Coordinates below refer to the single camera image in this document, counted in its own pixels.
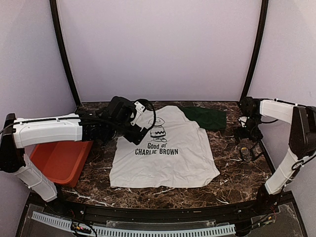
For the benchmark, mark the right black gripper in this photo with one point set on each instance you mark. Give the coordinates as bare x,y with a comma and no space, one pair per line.
256,136

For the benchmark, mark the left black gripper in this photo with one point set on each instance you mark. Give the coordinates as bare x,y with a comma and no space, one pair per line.
132,136

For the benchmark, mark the white green Charlie Brown shirt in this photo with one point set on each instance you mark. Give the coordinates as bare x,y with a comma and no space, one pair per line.
175,153

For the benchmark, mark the dark brooch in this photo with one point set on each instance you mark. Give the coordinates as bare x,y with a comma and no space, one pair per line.
245,154

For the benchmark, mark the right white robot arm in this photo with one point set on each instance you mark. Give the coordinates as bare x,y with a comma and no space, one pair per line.
301,142

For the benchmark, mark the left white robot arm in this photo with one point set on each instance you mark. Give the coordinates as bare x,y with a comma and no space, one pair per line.
120,116

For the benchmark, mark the black brooch stand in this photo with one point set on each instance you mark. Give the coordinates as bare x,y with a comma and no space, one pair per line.
256,151

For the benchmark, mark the red plastic bin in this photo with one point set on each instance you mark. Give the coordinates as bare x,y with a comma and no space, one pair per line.
61,162

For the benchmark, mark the right black frame post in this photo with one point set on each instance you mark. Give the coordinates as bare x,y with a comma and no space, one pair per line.
256,48

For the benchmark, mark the black frame post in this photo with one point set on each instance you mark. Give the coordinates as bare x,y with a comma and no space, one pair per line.
256,48
62,51

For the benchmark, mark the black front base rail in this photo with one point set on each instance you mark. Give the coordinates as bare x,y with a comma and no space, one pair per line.
238,213

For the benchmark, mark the white slotted cable duct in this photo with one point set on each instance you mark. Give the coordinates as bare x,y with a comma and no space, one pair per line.
119,230

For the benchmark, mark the left black frame post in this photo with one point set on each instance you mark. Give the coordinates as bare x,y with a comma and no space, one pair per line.
62,51

